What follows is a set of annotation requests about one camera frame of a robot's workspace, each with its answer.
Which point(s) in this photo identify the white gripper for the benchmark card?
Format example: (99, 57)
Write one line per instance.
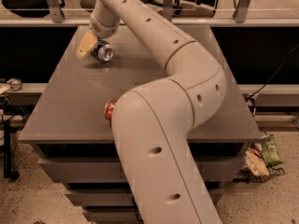
(102, 28)

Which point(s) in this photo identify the blue pepsi can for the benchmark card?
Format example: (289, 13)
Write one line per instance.
(104, 52)

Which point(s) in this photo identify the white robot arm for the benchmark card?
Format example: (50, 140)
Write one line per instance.
(150, 122)

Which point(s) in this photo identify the crushed red cola can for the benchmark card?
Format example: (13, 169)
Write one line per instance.
(109, 107)

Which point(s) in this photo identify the dark office chair middle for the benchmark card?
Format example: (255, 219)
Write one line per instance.
(88, 5)

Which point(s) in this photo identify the dark office chair left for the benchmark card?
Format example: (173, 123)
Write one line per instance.
(31, 8)

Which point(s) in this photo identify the top grey drawer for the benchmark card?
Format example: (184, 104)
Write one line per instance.
(96, 170)

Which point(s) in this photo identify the grey drawer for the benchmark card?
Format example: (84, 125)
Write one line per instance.
(112, 214)
(96, 170)
(100, 197)

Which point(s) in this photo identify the black stand left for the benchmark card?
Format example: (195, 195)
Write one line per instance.
(6, 151)

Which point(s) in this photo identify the middle grey drawer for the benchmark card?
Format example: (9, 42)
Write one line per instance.
(100, 197)

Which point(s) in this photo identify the bottom grey drawer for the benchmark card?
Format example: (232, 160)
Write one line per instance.
(112, 214)

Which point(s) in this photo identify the tan paper bag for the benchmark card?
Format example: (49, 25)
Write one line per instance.
(256, 165)

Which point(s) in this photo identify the green snack bag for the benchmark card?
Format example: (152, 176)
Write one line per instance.
(270, 153)

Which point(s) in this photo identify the metal railing frame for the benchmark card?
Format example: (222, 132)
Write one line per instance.
(249, 13)

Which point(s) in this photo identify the black wire basket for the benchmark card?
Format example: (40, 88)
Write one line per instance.
(247, 176)

